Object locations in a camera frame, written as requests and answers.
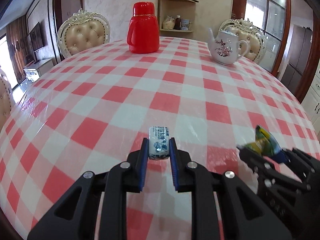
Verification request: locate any small white blue candy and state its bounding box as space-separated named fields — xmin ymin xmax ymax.
xmin=149 ymin=126 xmax=170 ymax=160

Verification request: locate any beige tufted chair left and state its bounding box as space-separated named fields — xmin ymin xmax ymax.
xmin=0 ymin=69 xmax=15 ymax=131

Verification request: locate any dark bottle on shelf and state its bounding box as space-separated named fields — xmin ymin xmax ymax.
xmin=174 ymin=15 xmax=181 ymax=30

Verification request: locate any red thermos jug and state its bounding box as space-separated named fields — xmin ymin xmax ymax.
xmin=127 ymin=2 xmax=160 ymax=54

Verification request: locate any glass paned door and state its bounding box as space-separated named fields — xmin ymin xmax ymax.
xmin=231 ymin=0 xmax=291 ymax=76

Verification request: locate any beige tufted chair back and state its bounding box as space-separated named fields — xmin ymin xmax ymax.
xmin=57 ymin=9 xmax=111 ymax=59

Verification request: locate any white tv cabinet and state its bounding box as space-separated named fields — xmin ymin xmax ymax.
xmin=24 ymin=59 xmax=54 ymax=82

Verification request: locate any red white checkered tablecloth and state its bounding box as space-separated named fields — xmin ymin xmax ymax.
xmin=1 ymin=37 xmax=319 ymax=238

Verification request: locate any beige tufted chair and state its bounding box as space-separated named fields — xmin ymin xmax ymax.
xmin=0 ymin=69 xmax=15 ymax=131
xmin=57 ymin=9 xmax=111 ymax=59
xmin=219 ymin=18 xmax=266 ymax=64

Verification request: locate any wooden corner shelf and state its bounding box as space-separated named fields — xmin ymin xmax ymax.
xmin=157 ymin=0 xmax=198 ymax=39

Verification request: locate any wall mounted television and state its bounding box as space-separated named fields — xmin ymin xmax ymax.
xmin=29 ymin=22 xmax=44 ymax=51

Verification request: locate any white floral teapot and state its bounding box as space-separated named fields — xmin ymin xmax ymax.
xmin=208 ymin=28 xmax=249 ymax=66

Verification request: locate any white drawer cabinet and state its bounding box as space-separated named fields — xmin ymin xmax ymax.
xmin=302 ymin=75 xmax=319 ymax=122

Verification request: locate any green yellow snack packet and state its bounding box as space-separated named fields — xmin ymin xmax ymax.
xmin=245 ymin=125 xmax=281 ymax=158

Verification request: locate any beige tufted chair right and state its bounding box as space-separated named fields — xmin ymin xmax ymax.
xmin=219 ymin=18 xmax=266 ymax=64

